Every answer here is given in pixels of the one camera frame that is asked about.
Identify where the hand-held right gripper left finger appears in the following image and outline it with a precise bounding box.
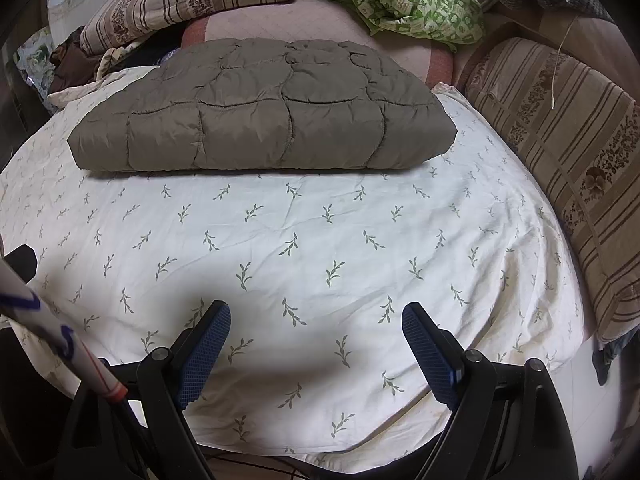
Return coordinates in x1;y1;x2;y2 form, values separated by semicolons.
59;300;232;480

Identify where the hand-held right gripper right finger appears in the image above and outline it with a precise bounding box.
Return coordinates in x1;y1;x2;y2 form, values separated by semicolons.
401;302;581;480

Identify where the grey quilted blanket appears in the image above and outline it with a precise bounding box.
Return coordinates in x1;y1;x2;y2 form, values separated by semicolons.
67;37;458;173

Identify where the white rod blue print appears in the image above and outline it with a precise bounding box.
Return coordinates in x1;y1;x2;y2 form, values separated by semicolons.
0;255;128;403

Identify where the white leaf-print bed sheet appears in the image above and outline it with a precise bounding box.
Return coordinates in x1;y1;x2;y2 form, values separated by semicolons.
0;65;588;478

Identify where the dark cloth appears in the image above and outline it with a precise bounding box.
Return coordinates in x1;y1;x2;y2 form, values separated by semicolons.
135;22;191;66
592;337;623;387

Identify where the black object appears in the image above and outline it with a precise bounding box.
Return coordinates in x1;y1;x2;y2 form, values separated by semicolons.
0;244;40;286

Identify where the cream floral cloth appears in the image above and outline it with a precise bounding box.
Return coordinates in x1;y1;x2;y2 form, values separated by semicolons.
95;42;151;81

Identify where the brown cloth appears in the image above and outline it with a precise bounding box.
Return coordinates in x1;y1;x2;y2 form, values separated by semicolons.
47;27;108;96

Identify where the pink pillow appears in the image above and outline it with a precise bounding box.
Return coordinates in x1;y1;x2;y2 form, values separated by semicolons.
180;0;456;91

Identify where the floral printed cloth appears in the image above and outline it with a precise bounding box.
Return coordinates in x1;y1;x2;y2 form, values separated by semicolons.
17;27;58;111

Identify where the green printed cloth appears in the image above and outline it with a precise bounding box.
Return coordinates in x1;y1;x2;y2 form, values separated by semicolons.
307;0;486;53

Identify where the tan blanket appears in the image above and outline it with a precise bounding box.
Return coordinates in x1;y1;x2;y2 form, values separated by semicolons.
480;7;640;106

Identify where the thin pale cord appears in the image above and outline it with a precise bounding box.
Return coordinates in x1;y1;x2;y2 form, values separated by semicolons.
550;12;581;111

